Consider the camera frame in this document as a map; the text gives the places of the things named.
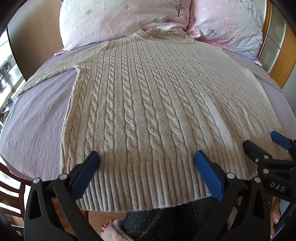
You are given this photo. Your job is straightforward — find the beige cable-knit sweater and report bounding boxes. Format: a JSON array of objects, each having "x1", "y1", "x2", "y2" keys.
[{"x1": 23, "y1": 29, "x2": 288, "y2": 212}]

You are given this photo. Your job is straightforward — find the person's right hand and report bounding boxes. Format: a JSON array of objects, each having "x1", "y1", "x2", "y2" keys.
[{"x1": 270, "y1": 197, "x2": 281, "y2": 237}]

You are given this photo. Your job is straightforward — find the wooden chair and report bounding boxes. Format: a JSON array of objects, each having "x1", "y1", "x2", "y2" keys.
[{"x1": 1, "y1": 163, "x2": 31, "y2": 238}]

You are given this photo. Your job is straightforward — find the dark speckled trousers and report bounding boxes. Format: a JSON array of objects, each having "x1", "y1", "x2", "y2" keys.
[{"x1": 121, "y1": 197, "x2": 219, "y2": 240}]

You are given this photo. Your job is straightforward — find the lavender bed sheet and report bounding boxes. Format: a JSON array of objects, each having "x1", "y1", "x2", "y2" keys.
[{"x1": 1, "y1": 44, "x2": 295, "y2": 180}]

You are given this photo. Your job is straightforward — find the pink floral right pillow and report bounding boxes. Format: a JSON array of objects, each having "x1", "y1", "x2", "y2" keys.
[{"x1": 187, "y1": 0, "x2": 263, "y2": 64}]

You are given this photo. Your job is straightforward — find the pale pink floral left pillow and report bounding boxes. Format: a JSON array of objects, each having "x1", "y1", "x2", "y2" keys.
[{"x1": 59, "y1": 0, "x2": 192, "y2": 51}]

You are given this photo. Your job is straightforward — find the wooden headboard frame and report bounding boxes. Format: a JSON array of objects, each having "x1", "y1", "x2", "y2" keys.
[{"x1": 258, "y1": 1, "x2": 295, "y2": 88}]

